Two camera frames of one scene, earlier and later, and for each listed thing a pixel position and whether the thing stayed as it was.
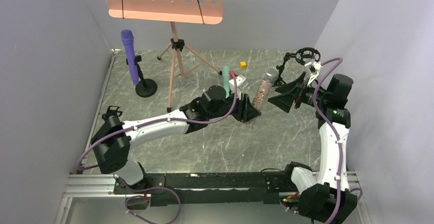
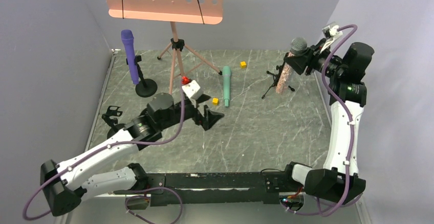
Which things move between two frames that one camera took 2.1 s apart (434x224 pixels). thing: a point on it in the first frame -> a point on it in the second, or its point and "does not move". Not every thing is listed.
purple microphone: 128,38 does not move
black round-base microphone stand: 146,88 does not move
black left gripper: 240,106 -> 198,114
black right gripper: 300,93 -> 308,57
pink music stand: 183,0 does not move
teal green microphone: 226,80 does not move
